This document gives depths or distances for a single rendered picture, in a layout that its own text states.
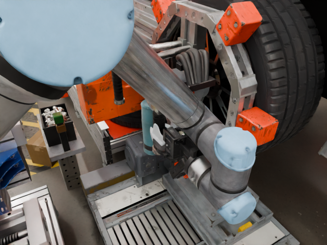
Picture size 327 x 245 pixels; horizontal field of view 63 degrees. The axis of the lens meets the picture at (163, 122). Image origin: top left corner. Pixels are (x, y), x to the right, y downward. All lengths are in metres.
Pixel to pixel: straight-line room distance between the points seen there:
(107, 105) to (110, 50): 1.12
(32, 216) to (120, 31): 0.55
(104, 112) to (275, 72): 0.86
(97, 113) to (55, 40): 1.14
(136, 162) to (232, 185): 0.91
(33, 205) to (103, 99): 0.73
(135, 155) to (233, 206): 0.89
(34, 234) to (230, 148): 0.46
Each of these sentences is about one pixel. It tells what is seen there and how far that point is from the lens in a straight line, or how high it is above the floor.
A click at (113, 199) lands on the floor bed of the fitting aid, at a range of 1.60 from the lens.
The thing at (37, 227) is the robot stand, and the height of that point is 0.77.
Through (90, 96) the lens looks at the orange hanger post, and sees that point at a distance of 1.31.
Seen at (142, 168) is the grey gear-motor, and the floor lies 0.31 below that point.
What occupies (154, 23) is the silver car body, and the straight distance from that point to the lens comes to 1.63.
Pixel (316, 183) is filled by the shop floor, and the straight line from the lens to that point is 2.01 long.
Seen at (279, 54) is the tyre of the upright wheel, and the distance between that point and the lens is 0.82.
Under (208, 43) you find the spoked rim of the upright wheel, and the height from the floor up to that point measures 0.98.
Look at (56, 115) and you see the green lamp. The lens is 1.25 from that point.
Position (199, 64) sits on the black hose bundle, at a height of 1.02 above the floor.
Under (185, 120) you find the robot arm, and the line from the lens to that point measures 0.54.
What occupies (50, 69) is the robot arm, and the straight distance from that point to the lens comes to 0.24.
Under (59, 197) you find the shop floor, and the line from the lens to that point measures 1.79.
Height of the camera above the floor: 1.31
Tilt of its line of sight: 35 degrees down
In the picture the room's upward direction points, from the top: straight up
